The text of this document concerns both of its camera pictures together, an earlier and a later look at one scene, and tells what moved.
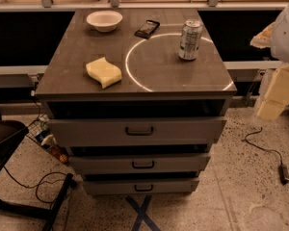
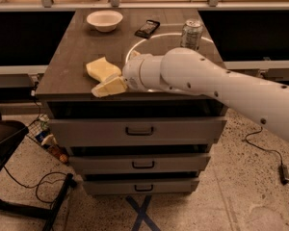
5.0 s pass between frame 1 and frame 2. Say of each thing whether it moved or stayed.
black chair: stayed
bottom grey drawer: stayed
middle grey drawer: stayed
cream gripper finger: moved
